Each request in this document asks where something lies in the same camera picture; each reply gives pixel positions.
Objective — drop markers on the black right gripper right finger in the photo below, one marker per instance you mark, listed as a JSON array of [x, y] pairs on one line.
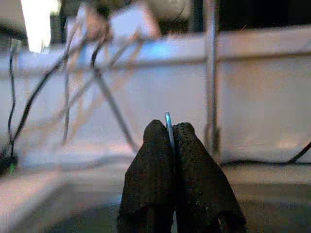
[[199, 182]]

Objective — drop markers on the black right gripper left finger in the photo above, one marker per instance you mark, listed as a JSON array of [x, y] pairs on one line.
[[148, 174]]

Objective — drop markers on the silver metal fork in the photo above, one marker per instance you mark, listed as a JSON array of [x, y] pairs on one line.
[[168, 121]]

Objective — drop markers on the chrome faucet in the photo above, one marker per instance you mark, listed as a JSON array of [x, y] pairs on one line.
[[212, 72]]

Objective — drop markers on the black power adapter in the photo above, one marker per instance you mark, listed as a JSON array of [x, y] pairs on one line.
[[7, 160]]

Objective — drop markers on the white box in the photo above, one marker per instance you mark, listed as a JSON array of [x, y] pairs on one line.
[[131, 24]]

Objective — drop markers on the black computer case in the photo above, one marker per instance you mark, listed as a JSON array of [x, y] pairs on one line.
[[267, 14]]

